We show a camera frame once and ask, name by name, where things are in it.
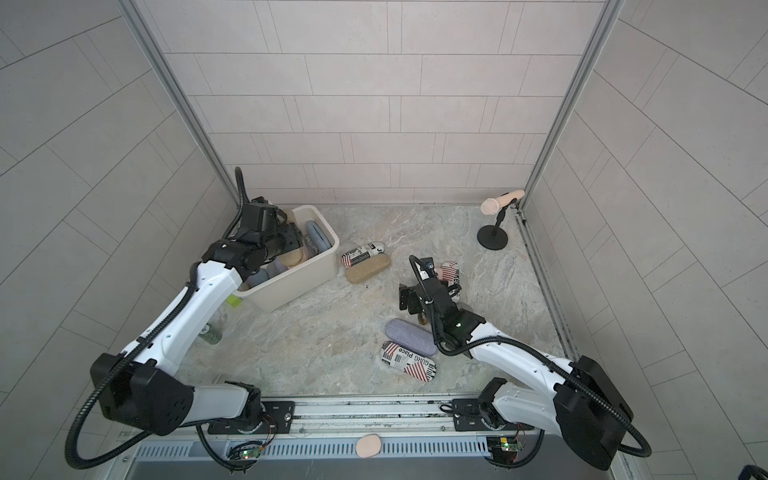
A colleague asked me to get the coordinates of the lilac case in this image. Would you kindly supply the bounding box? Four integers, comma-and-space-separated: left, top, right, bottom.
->
265, 259, 289, 279

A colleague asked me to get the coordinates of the light blue case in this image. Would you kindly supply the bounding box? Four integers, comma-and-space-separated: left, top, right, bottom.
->
305, 220, 333, 256

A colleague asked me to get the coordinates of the pink case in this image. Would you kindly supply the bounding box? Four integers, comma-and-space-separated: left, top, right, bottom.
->
277, 247, 311, 269

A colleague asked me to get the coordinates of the blue oval case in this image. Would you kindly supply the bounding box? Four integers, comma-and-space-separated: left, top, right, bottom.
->
245, 269, 270, 289

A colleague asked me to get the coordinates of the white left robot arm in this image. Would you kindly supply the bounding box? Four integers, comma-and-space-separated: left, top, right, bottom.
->
64, 199, 302, 470

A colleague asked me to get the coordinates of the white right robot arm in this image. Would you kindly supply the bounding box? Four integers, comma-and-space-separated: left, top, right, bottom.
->
409, 256, 652, 471

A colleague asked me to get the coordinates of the cream plastic storage box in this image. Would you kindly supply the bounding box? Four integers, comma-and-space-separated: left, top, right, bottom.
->
233, 205, 340, 313

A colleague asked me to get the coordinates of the purple case lower right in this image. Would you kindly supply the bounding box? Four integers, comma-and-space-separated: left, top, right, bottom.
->
385, 319, 438, 357

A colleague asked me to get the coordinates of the flag print case right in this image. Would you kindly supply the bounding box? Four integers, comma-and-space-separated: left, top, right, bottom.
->
435, 261, 460, 288

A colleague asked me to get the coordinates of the flag print case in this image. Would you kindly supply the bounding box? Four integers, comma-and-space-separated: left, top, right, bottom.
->
341, 242, 385, 268
435, 261, 460, 288

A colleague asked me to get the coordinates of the flag newspaper case front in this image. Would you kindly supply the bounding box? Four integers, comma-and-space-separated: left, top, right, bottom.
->
381, 340, 437, 383

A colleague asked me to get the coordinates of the green small cube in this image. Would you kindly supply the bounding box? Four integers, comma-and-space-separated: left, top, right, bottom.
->
225, 295, 242, 308

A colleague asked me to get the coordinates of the flag print case upper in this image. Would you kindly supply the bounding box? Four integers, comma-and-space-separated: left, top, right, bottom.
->
341, 242, 385, 268

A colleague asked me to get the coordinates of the pink microphone on black stand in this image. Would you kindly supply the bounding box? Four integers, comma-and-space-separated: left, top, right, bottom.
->
477, 190, 526, 251

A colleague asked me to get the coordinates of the tan case upper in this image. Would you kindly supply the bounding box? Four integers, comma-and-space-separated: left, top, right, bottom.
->
345, 254, 391, 284

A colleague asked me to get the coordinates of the right circuit board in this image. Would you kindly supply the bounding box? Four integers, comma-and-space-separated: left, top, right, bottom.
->
486, 437, 525, 464

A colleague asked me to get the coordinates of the circuit board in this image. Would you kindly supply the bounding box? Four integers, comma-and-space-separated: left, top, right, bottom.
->
227, 441, 264, 462
486, 437, 525, 464

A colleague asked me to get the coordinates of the left circuit board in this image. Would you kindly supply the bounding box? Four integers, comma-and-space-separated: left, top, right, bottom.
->
227, 441, 264, 462

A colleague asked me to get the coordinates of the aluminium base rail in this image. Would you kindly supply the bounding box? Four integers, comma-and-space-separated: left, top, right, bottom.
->
116, 392, 601, 442

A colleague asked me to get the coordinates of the pink oval pad on rail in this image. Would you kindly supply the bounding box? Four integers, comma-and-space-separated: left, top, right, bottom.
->
355, 434, 383, 459

